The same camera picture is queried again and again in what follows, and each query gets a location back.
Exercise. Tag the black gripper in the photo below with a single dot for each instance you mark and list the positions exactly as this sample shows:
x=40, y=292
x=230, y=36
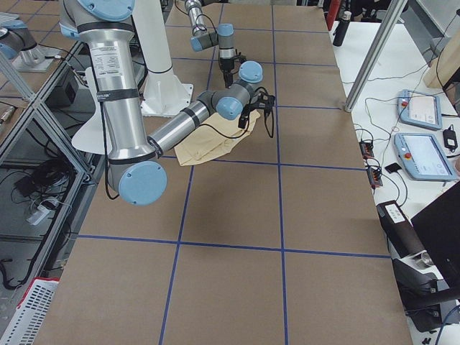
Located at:
x=226, y=66
x=246, y=112

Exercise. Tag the cream long-sleeve printed shirt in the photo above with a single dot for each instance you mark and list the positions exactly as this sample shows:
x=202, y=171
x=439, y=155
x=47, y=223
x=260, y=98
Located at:
x=217, y=137

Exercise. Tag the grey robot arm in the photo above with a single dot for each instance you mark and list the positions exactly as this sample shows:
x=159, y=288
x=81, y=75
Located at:
x=133, y=142
x=206, y=35

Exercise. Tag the black water bottle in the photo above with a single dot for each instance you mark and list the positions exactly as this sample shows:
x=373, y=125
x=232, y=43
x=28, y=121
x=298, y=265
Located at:
x=341, y=29

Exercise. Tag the white plastic chair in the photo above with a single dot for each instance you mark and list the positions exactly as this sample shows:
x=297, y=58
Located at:
x=89, y=138

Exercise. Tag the far blue teach pendant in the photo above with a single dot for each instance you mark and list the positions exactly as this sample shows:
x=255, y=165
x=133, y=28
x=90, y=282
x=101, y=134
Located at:
x=419, y=109

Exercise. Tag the blue teach pendant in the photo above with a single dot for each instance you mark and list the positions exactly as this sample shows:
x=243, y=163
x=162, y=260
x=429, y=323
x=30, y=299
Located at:
x=423, y=158
x=419, y=109

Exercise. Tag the near blue teach pendant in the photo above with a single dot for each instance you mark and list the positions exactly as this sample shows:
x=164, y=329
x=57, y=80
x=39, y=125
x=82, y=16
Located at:
x=423, y=158

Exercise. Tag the black monitor stand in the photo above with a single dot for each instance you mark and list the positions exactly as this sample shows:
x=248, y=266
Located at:
x=427, y=264

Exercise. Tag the white perforated basket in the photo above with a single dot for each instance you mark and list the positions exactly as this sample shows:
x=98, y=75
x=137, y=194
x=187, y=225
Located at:
x=30, y=312

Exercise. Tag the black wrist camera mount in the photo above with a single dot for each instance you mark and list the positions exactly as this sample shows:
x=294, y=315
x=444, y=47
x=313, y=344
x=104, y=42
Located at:
x=263, y=101
x=240, y=56

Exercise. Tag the aluminium frame post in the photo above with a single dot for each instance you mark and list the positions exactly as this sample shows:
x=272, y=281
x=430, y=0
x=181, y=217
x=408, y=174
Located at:
x=393, y=13

